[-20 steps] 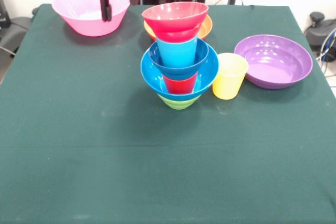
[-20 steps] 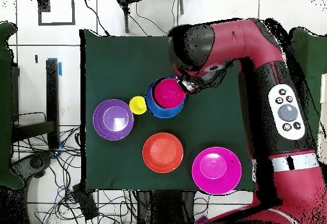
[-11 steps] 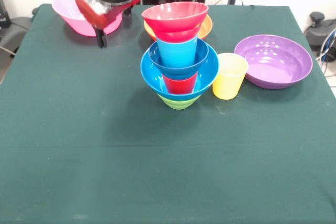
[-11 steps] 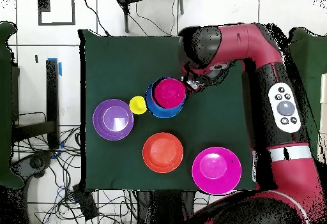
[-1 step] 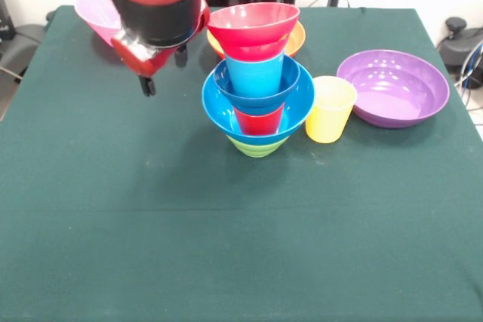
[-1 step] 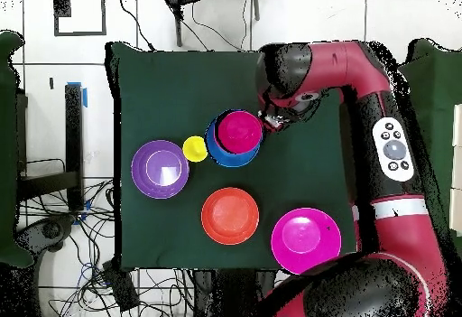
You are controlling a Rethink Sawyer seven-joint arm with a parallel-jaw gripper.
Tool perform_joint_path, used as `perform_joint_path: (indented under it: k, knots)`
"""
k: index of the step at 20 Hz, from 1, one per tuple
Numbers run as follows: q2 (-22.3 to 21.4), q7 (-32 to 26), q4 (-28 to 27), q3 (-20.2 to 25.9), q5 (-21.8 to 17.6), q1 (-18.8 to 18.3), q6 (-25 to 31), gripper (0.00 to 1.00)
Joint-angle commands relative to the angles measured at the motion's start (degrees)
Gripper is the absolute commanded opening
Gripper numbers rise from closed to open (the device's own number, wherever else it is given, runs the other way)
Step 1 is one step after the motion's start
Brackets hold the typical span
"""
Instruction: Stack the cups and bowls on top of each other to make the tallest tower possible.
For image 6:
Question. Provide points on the black power strip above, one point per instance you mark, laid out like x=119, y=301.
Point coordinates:
x=121, y=288

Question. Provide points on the purple bowl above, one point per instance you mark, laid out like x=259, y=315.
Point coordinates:
x=160, y=169

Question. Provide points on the black tripod stand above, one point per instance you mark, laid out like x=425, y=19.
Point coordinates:
x=178, y=20

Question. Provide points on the yellow cup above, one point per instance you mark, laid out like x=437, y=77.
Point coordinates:
x=195, y=149

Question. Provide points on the large light blue bowl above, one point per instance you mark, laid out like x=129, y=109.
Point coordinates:
x=231, y=160

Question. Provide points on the black metal frame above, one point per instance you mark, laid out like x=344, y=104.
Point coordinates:
x=74, y=143

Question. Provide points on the orange bowl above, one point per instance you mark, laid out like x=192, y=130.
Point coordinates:
x=230, y=216

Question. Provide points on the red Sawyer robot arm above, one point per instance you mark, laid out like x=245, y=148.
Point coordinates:
x=397, y=151

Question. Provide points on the white boxes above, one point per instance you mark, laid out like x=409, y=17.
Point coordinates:
x=457, y=169

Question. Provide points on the blue tape strip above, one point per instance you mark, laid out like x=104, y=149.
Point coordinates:
x=85, y=96

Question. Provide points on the dark green tablecloth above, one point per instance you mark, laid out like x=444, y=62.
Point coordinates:
x=173, y=85

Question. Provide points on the side table with green cloth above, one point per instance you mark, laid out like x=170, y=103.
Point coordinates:
x=7, y=151
x=442, y=96

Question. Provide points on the dark square floor frame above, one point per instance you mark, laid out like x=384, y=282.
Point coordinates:
x=103, y=17

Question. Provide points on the large pink bowl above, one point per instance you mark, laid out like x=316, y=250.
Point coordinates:
x=303, y=239

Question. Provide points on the small dark blue bowl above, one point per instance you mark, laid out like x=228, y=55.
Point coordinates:
x=216, y=129

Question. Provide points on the small crimson bowl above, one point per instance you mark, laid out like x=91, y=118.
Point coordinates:
x=239, y=131

